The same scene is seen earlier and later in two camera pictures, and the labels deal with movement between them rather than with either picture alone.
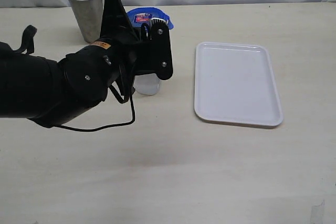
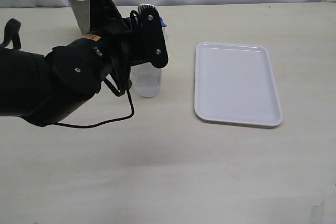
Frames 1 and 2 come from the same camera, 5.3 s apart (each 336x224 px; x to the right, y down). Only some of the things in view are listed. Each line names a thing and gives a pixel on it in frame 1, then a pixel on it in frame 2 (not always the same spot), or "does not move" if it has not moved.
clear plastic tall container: [147, 84] does not move
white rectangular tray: [234, 84] does not move
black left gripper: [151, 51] → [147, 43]
